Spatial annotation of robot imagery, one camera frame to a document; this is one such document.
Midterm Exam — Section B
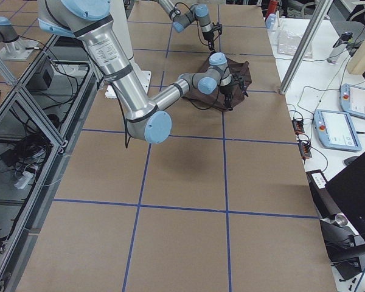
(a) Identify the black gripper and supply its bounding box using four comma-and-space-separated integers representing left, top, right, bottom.
220, 74, 248, 111
200, 23, 223, 52

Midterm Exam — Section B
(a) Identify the dark brown t-shirt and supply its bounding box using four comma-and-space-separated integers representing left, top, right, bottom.
183, 58, 252, 112

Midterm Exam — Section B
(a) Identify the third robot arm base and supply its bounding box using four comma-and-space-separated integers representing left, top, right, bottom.
0, 16, 39, 61

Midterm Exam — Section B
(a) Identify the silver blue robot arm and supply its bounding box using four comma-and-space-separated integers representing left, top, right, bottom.
38, 1, 247, 144
156, 0, 223, 54

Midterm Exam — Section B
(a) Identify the red cylinder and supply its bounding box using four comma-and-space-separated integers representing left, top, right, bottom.
267, 0, 278, 15

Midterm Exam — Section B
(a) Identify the clear plastic bag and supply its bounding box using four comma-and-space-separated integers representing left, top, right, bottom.
277, 30, 303, 56

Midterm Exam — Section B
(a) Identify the near blue teach pendant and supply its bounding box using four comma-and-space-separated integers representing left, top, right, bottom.
313, 109, 362, 152

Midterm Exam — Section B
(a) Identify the blue teach pendant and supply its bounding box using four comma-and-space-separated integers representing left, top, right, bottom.
313, 109, 362, 152
339, 83, 365, 119

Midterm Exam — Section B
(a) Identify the silver water bottle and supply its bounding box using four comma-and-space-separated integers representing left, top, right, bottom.
327, 32, 353, 64

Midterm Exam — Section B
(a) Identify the far blue teach pendant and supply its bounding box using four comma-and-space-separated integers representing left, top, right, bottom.
339, 83, 365, 119

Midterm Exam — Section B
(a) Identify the black monitor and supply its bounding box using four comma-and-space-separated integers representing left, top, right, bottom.
325, 152, 365, 241

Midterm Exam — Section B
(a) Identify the white power strip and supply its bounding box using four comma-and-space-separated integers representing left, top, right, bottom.
14, 170, 35, 189

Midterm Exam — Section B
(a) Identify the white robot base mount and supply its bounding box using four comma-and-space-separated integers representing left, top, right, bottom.
104, 0, 151, 100

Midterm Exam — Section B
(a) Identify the aluminium frame post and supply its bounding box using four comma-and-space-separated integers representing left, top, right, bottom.
279, 0, 333, 95

